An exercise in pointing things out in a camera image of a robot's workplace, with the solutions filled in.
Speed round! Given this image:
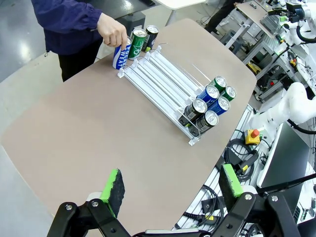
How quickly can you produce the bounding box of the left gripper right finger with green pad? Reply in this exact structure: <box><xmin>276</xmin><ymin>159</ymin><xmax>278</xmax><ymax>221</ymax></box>
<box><xmin>218</xmin><ymin>163</ymin><xmax>301</xmax><ymax>237</ymax></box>

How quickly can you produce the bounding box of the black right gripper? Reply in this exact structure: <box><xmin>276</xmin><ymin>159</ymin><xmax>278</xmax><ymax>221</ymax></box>
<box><xmin>286</xmin><ymin>2</ymin><xmax>307</xmax><ymax>23</ymax></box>

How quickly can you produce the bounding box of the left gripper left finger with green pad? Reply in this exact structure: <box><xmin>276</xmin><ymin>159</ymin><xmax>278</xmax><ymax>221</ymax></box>
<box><xmin>46</xmin><ymin>168</ymin><xmax>140</xmax><ymax>237</ymax></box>

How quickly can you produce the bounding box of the blue Pocari Sweat can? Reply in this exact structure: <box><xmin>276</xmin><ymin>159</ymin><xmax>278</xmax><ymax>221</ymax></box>
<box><xmin>207</xmin><ymin>96</ymin><xmax>231</xmax><ymax>117</ymax></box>
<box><xmin>112</xmin><ymin>37</ymin><xmax>133</xmax><ymax>70</ymax></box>
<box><xmin>196</xmin><ymin>85</ymin><xmax>220</xmax><ymax>104</ymax></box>

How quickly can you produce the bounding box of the person's right forearm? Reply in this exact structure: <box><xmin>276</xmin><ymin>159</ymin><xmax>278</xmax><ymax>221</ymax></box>
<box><xmin>49</xmin><ymin>0</ymin><xmax>103</xmax><ymax>33</ymax></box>

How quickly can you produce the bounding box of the person in navy jacket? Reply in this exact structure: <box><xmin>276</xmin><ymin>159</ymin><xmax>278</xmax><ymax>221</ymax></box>
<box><xmin>31</xmin><ymin>0</ymin><xmax>103</xmax><ymax>82</ymax></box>

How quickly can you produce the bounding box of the person's right hand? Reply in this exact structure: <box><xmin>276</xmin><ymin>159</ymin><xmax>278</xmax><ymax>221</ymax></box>
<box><xmin>97</xmin><ymin>12</ymin><xmax>128</xmax><ymax>50</ymax></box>

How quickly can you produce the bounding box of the black power adapter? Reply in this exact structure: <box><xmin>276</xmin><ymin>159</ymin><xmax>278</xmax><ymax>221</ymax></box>
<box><xmin>229</xmin><ymin>150</ymin><xmax>259</xmax><ymax>173</ymax></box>

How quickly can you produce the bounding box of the brown background table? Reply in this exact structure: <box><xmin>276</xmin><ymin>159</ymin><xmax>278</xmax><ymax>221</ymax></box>
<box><xmin>236</xmin><ymin>0</ymin><xmax>284</xmax><ymax>39</ymax></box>

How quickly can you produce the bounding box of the yellow emergency stop box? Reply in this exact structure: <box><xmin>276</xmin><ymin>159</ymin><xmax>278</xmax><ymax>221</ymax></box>
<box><xmin>244</xmin><ymin>128</ymin><xmax>261</xmax><ymax>145</ymax></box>

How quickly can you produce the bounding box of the black flat monitor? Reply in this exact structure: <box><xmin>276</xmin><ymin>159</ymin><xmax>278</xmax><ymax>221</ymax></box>
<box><xmin>256</xmin><ymin>122</ymin><xmax>311</xmax><ymax>210</ymax></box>

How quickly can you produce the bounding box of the black Pepsi can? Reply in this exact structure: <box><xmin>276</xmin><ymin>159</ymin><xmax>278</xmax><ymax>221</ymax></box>
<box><xmin>141</xmin><ymin>24</ymin><xmax>159</xmax><ymax>52</ymax></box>
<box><xmin>184</xmin><ymin>98</ymin><xmax>208</xmax><ymax>123</ymax></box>
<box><xmin>195</xmin><ymin>110</ymin><xmax>220</xmax><ymax>135</ymax></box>

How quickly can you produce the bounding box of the bystander in black clothes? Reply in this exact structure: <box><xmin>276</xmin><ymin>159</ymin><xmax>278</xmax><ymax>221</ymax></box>
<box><xmin>204</xmin><ymin>0</ymin><xmax>238</xmax><ymax>34</ymax></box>

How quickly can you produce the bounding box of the green Chilsung cider can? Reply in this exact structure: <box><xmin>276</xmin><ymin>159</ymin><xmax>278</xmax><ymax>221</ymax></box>
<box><xmin>219</xmin><ymin>85</ymin><xmax>237</xmax><ymax>102</ymax></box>
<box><xmin>208</xmin><ymin>75</ymin><xmax>227</xmax><ymax>91</ymax></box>
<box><xmin>128</xmin><ymin>28</ymin><xmax>148</xmax><ymax>61</ymax></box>

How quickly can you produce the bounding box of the white background table top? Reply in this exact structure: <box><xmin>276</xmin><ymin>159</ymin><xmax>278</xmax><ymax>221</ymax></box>
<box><xmin>155</xmin><ymin>0</ymin><xmax>207</xmax><ymax>11</ymax></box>

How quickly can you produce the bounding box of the black coiled cable bundle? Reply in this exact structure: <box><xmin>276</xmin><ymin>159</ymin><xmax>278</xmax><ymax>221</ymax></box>
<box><xmin>223</xmin><ymin>138</ymin><xmax>260</xmax><ymax>185</ymax></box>

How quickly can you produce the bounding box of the black cable with yellow label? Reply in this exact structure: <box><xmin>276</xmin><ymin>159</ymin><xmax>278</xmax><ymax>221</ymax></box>
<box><xmin>182</xmin><ymin>209</ymin><xmax>223</xmax><ymax>226</ymax></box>

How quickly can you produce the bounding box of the thin black cable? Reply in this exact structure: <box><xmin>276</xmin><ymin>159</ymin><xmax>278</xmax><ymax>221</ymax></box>
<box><xmin>256</xmin><ymin>173</ymin><xmax>316</xmax><ymax>194</ymax></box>

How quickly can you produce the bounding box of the white wire can rack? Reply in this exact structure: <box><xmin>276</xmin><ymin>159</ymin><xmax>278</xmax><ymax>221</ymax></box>
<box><xmin>118</xmin><ymin>42</ymin><xmax>237</xmax><ymax>147</ymax></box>

